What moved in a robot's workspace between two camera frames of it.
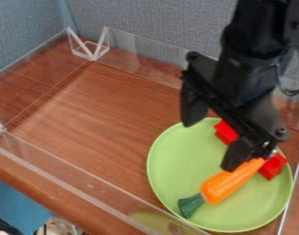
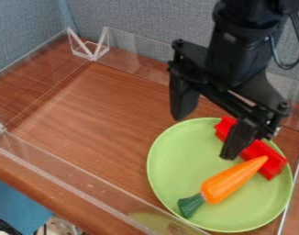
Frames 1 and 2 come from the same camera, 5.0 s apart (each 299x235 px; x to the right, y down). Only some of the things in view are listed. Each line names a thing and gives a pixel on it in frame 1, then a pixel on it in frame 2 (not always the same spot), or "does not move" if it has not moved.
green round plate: x=185 y=159 does not move
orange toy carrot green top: x=217 y=184 does not move
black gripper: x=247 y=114 to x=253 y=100
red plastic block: x=275 y=162 does not move
